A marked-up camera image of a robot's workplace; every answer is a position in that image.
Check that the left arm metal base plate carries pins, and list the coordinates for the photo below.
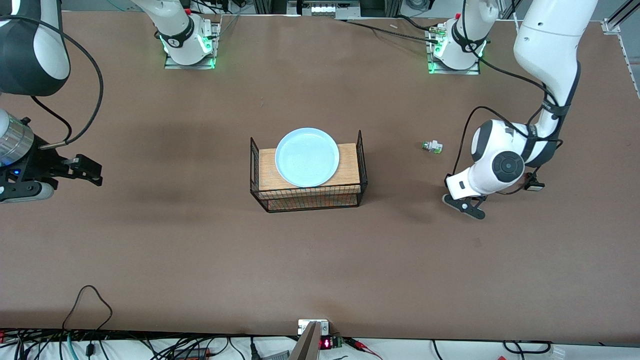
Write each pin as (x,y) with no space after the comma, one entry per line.
(455,71)

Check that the red black probe leads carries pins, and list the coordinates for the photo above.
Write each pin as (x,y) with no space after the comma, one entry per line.
(362,346)

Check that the green push button switch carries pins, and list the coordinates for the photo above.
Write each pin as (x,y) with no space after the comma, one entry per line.
(433,147)

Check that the aluminium frame profile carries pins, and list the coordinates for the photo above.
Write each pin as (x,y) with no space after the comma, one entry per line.
(614,24)

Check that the wooden shelf board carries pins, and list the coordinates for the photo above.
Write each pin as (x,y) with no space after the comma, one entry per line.
(350,167)

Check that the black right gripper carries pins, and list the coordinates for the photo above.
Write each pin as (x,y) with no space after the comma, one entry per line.
(36,165)

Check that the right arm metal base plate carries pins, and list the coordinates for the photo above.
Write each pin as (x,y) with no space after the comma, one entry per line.
(212,37)

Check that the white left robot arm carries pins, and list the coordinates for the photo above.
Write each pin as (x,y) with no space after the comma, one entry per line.
(547,50)

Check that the white power strip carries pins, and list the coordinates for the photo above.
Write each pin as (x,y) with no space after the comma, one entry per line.
(325,9)

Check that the small red display board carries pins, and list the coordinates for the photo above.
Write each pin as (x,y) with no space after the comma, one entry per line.
(327,343)

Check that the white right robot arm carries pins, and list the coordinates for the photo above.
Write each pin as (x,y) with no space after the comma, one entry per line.
(35,55)

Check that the light blue round plate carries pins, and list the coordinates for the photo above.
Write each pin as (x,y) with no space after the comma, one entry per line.
(307,157)

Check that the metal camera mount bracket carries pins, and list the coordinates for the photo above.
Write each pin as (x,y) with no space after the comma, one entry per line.
(306,345)

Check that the black rectangular white-lens button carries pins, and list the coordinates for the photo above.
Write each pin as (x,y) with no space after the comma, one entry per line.
(535,187)

